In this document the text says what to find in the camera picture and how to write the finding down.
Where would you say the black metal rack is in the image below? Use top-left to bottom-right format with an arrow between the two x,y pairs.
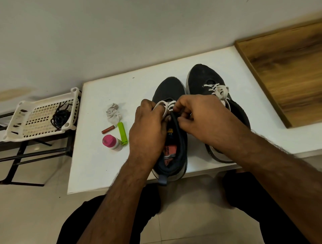
0,108 -> 75,188

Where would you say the crumpled white paper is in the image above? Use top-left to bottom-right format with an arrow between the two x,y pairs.
105,103 -> 123,126

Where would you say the black shoelace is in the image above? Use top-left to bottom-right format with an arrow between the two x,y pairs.
54,102 -> 76,126
50,108 -> 72,132

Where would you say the wooden board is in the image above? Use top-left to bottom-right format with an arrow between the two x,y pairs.
234,19 -> 322,129

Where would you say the grey shoelace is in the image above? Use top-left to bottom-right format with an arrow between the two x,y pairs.
203,83 -> 232,111

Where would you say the person's left forearm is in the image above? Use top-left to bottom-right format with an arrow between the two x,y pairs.
75,161 -> 157,244

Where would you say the person's left hand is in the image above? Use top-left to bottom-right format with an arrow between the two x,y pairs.
128,99 -> 173,172

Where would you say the dark sneaker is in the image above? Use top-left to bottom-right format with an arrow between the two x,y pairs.
185,63 -> 252,164
151,76 -> 189,187

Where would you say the white perforated plastic tray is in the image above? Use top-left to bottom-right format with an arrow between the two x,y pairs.
0,87 -> 82,143

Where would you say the green marker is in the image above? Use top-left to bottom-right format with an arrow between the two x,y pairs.
117,121 -> 129,147

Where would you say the person's right forearm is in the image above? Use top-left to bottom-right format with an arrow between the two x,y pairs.
231,130 -> 322,244

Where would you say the person's right hand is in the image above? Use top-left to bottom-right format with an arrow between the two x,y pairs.
173,94 -> 252,154

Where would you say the pink capped white bottle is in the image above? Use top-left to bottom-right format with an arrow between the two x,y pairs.
102,134 -> 121,151

